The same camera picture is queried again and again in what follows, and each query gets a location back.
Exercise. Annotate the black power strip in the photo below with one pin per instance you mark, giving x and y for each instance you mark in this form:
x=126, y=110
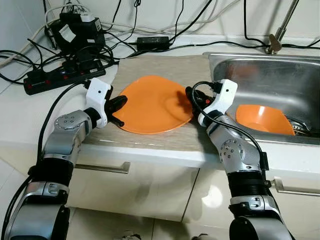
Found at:
x=60, y=79

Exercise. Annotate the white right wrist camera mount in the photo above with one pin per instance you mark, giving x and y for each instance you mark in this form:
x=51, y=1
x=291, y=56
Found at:
x=222, y=97

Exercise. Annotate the cream kitchen cabinet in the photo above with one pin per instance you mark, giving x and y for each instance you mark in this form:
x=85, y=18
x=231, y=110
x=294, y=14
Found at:
x=160, y=192

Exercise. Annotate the slim steel faucet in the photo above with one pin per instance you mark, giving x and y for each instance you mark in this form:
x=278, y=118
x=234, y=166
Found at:
x=275, y=45

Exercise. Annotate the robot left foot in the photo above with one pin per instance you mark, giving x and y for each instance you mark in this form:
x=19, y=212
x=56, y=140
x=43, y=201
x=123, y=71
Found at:
x=132, y=236

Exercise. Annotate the orange plastic plate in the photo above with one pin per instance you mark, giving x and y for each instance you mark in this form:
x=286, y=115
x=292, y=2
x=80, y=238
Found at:
x=150, y=105

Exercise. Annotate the stainless steel sink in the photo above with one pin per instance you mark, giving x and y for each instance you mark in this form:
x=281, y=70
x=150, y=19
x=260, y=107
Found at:
x=270, y=75

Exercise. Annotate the flat black power adapter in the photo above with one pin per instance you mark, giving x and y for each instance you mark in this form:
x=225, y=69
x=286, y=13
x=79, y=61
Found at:
x=152, y=43

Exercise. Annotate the black charger with white label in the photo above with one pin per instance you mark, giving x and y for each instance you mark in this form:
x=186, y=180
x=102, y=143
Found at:
x=80, y=35

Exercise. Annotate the beige woven placemat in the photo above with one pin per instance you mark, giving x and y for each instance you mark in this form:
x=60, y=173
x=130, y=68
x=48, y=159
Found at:
x=150, y=65

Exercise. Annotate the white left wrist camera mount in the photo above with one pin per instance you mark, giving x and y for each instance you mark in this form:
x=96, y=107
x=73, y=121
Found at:
x=97, y=92

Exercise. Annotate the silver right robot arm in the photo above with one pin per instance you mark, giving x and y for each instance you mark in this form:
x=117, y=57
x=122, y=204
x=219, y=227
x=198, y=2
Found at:
x=235, y=155

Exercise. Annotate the orange plastic bowl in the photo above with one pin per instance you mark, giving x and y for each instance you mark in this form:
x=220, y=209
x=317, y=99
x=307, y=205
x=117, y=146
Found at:
x=262, y=119

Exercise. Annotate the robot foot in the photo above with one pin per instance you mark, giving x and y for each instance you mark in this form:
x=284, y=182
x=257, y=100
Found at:
x=132, y=236
x=209, y=237

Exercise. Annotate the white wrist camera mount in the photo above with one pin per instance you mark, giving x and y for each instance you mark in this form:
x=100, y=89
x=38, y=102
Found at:
x=97, y=92
x=222, y=97

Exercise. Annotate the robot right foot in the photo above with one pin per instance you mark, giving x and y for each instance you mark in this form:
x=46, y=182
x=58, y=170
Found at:
x=209, y=237

